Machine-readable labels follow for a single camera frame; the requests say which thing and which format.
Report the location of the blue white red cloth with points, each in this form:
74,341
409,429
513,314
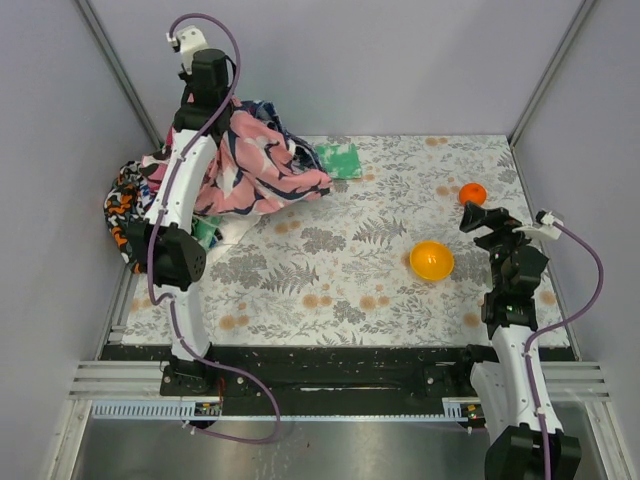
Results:
304,155

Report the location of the orange fruit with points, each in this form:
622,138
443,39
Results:
472,192

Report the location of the right aluminium corner post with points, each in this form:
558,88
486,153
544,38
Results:
569,37

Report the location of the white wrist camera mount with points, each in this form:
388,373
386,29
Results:
545,227
187,42

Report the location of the orange black camo cloth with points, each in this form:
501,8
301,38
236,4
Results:
128,200

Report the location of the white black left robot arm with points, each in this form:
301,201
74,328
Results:
162,241

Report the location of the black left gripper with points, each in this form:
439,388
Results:
210,76

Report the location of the floral patterned table mat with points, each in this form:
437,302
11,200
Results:
335,271

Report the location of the left aluminium corner post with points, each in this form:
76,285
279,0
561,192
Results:
89,15

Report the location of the green white tie-dye cloth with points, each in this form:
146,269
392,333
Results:
340,161

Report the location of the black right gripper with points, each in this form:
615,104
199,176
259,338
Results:
495,236

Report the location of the pink navy patterned cloth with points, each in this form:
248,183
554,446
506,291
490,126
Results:
253,173

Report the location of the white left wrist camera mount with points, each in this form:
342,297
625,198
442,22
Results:
187,42

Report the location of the grey slotted cable duct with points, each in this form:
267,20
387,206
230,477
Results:
431,410

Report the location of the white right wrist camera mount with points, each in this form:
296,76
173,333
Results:
545,227

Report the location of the yellow plastic bowl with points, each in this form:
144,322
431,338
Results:
431,261

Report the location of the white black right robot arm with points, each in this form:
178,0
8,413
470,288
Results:
527,440

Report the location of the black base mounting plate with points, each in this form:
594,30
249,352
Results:
417,371

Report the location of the aluminium corner post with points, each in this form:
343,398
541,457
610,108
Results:
569,37
89,15

